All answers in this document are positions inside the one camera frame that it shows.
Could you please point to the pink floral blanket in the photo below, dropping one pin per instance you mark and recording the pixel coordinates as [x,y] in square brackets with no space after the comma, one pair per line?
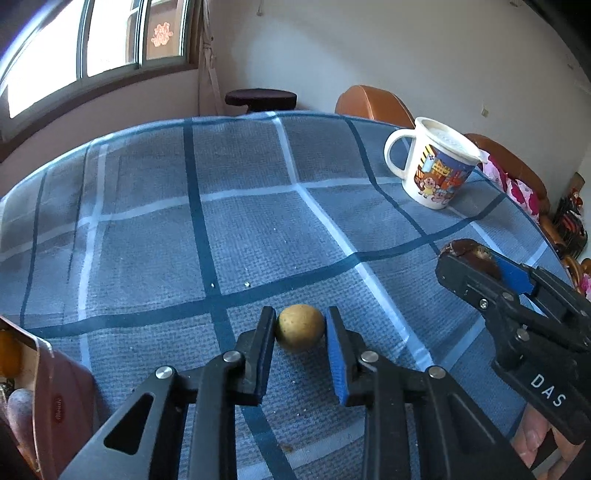
[519,194]

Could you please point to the orange tangerine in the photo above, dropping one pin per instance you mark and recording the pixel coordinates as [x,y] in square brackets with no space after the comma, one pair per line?
[8,355]

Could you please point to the purple passion fruit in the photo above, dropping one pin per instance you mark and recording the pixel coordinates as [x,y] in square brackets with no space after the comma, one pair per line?
[21,417]

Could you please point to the white cartoon print mug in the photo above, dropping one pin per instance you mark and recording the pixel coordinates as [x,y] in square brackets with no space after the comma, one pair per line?
[434,170]

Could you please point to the sliding glass window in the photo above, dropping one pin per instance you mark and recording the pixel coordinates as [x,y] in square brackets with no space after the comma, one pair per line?
[111,37]

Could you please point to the blue plaid tablecloth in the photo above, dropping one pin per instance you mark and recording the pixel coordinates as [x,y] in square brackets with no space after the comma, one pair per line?
[240,184]

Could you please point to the pink metal tin box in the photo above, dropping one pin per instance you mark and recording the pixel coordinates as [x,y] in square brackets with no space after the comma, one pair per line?
[69,406]

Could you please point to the brown leather sofa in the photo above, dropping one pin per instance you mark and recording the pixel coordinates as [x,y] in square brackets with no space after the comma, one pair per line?
[521,170]

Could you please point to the dark ornament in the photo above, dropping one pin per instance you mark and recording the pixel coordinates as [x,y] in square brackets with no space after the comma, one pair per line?
[572,221]

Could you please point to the red paper window decal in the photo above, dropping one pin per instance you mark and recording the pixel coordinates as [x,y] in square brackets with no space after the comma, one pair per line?
[162,36]

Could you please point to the pale tied curtain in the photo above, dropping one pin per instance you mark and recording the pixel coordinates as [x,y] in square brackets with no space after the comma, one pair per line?
[207,69]

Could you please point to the dark round stool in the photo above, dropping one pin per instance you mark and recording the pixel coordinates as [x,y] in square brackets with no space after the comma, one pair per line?
[261,97]

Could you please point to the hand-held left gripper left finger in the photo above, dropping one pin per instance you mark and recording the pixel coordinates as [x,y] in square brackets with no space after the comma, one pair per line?
[269,369]

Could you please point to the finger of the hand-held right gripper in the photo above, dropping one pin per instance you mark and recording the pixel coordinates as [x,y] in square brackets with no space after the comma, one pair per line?
[517,277]
[466,279]

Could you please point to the person's right hand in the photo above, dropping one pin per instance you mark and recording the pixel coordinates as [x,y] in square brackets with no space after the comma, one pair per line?
[531,438]

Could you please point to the chocolate glazed donut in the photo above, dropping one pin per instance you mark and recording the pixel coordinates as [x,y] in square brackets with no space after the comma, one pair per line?
[466,249]

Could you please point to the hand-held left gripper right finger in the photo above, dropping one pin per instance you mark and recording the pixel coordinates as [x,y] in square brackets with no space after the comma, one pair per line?
[337,360]

